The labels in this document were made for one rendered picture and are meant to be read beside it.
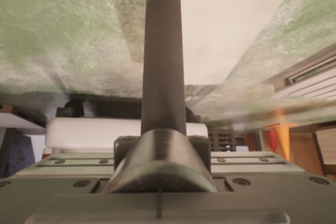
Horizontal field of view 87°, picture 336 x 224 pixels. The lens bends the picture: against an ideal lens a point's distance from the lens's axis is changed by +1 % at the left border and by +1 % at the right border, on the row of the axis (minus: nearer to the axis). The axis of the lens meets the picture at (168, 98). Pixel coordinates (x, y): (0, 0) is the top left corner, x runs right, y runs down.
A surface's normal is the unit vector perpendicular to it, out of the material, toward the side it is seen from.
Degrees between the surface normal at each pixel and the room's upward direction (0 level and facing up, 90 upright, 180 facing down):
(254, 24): 0
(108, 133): 88
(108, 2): 0
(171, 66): 90
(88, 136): 87
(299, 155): 90
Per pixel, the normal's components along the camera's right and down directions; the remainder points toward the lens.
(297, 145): 0.26, -0.32
